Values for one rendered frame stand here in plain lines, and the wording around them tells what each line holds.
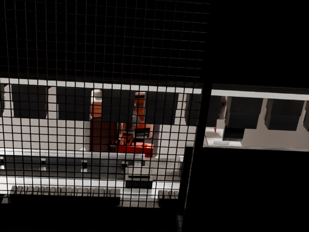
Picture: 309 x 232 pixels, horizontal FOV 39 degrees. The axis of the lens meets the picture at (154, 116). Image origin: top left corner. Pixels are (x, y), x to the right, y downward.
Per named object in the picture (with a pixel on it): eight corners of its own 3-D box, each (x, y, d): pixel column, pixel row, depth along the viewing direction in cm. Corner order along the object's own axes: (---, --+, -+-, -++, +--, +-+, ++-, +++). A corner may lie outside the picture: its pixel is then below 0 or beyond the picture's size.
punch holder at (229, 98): (252, 121, 221) (258, 90, 214) (257, 129, 213) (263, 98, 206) (223, 119, 220) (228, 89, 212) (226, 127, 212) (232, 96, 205)
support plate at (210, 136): (233, 130, 250) (234, 129, 250) (245, 155, 227) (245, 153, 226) (202, 129, 248) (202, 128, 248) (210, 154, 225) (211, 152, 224)
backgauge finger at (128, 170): (149, 157, 218) (149, 148, 216) (152, 188, 195) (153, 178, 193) (124, 155, 217) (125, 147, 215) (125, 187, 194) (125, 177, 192)
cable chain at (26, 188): (119, 196, 185) (120, 188, 184) (119, 205, 180) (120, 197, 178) (12, 193, 181) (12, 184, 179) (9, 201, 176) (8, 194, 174)
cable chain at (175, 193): (243, 200, 190) (244, 192, 189) (246, 208, 185) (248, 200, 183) (157, 197, 187) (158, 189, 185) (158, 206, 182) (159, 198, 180)
